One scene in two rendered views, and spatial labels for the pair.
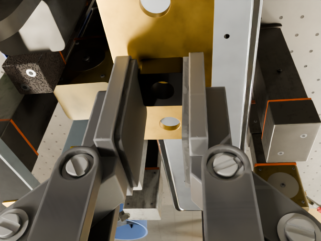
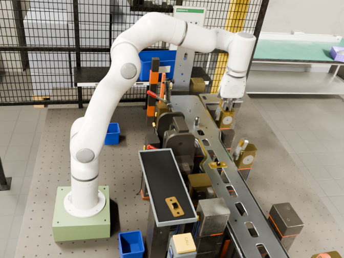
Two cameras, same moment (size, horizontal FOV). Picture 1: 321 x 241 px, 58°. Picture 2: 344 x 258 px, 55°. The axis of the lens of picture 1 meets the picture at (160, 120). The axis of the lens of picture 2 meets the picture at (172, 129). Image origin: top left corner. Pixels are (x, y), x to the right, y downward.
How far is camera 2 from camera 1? 1.49 m
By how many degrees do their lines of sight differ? 103
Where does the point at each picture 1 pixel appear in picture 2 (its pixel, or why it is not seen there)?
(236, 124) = (260, 215)
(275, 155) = (286, 221)
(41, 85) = (187, 168)
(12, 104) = not seen: hidden behind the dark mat
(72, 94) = (194, 177)
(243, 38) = (241, 182)
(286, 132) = (280, 207)
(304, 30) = not seen: hidden behind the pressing
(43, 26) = (188, 159)
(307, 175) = not seen: outside the picture
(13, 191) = (173, 191)
